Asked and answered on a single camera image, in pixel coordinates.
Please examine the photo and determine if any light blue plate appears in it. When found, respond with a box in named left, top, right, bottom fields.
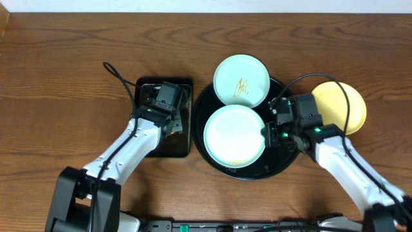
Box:
left=203, top=104, right=265, bottom=168
left=213, top=54, right=270, bottom=108

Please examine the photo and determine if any yellow plate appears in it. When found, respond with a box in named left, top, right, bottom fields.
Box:
left=312, top=81, right=367, bottom=135

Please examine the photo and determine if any light blue plate top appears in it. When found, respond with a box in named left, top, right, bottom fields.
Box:
left=213, top=54, right=270, bottom=108

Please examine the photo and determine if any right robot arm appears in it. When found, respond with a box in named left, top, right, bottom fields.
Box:
left=261, top=122, right=411, bottom=231

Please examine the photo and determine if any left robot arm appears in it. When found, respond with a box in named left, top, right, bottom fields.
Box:
left=45, top=106, right=180, bottom=231

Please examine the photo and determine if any black rectangular tray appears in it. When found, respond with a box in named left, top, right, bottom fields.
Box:
left=135, top=77, right=193, bottom=158

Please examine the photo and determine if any black round tray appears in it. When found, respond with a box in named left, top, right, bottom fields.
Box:
left=191, top=84, right=299, bottom=180

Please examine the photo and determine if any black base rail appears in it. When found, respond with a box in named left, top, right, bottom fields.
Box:
left=138, top=220, right=315, bottom=232

